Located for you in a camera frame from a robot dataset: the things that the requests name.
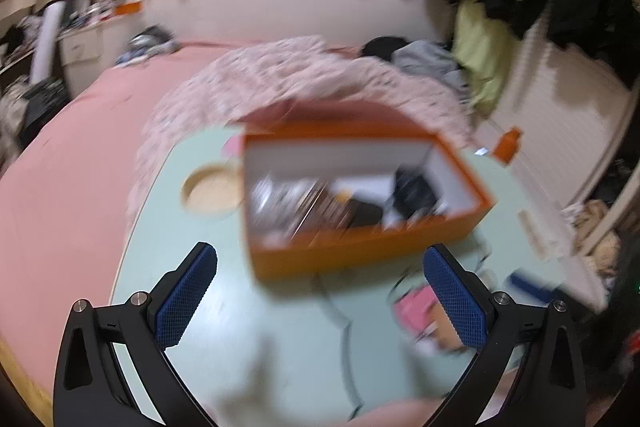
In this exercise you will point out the yellow cloth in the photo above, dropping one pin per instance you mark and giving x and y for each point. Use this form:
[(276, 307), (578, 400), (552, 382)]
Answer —
[(25, 387)]

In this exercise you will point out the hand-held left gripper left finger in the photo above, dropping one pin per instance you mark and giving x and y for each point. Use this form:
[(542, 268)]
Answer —
[(185, 297)]

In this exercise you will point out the light green hanging garment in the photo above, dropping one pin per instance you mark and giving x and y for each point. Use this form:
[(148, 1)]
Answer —
[(480, 47)]

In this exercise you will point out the bed with pink sheet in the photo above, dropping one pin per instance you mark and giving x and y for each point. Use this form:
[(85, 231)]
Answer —
[(75, 187)]

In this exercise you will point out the white bedside dresser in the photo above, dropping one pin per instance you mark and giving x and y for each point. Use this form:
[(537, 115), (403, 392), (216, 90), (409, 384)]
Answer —
[(80, 47)]

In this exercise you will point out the black crumpled clothing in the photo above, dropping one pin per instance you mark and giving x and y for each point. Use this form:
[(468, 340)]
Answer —
[(382, 46)]

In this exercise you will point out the pink floral fluffy blanket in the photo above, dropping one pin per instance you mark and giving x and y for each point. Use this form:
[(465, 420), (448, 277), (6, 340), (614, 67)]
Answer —
[(280, 77)]

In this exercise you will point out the bottles on shelf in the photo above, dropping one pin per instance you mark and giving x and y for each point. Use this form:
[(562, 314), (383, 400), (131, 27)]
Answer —
[(97, 7)]

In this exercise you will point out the small orange shelf box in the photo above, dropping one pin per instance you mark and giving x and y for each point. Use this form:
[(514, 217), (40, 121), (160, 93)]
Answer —
[(129, 7)]

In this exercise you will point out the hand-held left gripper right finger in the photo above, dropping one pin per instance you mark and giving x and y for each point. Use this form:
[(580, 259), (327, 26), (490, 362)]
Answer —
[(457, 302)]

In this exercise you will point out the small orange bottle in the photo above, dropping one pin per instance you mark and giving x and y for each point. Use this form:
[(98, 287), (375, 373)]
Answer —
[(507, 144)]

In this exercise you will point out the cream crumpled cloth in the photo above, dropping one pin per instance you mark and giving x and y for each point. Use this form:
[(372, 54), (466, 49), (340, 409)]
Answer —
[(595, 227)]

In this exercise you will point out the pile of mixed laundry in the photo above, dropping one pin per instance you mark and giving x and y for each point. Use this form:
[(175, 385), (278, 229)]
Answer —
[(17, 42)]

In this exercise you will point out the grey crumpled clothing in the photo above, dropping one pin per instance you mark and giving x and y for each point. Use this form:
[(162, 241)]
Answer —
[(425, 59)]

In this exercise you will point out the white rolled tube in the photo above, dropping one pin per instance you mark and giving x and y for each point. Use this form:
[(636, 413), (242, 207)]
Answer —
[(46, 42)]

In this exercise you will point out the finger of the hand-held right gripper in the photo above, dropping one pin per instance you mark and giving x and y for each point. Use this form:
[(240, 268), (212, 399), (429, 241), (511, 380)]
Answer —
[(527, 284)]

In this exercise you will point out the white slatted panel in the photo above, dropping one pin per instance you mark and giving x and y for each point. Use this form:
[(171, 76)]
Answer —
[(560, 107)]

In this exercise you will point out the pile of dark clothes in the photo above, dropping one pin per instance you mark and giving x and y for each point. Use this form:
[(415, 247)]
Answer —
[(147, 44)]

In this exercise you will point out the orange cardboard box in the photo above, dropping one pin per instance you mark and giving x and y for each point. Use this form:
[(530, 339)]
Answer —
[(350, 252)]

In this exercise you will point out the black bag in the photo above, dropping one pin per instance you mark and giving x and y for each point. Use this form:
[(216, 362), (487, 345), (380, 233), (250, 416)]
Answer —
[(42, 102)]

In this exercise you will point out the white padded headboard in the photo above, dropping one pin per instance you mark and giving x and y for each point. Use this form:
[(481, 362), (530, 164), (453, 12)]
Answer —
[(280, 2)]

